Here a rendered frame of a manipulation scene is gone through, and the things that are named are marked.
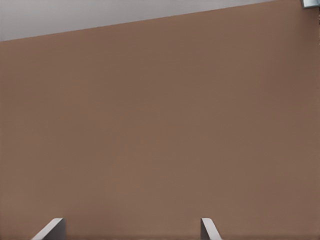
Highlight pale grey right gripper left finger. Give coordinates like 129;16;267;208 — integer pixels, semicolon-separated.
30;217;66;240

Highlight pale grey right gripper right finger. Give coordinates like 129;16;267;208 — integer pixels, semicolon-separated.
200;217;223;240

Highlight silver frame post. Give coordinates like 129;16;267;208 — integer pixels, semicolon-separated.
300;0;320;10

